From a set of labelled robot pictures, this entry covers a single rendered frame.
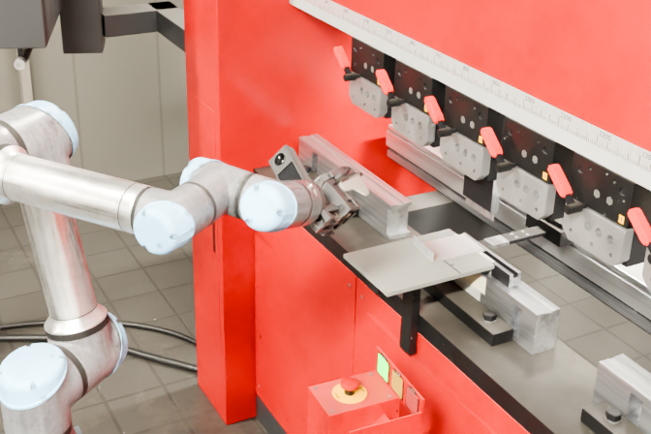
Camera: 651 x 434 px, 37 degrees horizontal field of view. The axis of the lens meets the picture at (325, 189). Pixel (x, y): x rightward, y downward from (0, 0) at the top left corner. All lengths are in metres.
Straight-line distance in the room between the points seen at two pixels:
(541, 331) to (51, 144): 1.01
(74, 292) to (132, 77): 2.98
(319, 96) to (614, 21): 1.31
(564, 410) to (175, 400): 1.72
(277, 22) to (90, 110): 2.14
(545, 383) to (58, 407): 0.91
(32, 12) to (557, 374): 1.58
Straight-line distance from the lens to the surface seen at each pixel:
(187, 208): 1.42
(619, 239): 1.75
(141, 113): 4.80
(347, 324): 2.46
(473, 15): 1.99
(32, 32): 2.69
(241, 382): 3.16
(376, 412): 2.04
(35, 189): 1.56
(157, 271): 4.08
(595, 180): 1.77
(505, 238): 2.20
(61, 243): 1.79
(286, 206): 1.45
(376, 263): 2.07
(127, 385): 3.44
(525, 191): 1.92
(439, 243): 2.16
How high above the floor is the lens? 2.00
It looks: 25 degrees down
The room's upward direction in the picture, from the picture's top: 1 degrees clockwise
